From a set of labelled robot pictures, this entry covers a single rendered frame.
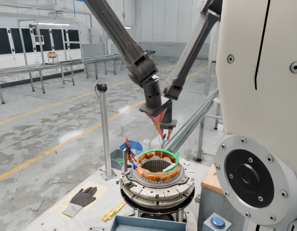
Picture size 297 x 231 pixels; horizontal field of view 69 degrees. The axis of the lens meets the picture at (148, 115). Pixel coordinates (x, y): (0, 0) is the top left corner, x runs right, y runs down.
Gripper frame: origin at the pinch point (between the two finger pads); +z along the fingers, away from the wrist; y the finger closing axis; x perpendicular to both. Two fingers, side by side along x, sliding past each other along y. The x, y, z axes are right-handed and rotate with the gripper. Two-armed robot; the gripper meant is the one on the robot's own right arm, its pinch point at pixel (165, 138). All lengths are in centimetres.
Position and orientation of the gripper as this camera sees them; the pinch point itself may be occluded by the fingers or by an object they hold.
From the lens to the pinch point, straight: 106.6
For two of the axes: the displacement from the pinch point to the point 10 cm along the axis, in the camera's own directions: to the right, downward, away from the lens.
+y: -9.7, -0.8, 2.4
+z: 0.2, 9.3, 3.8
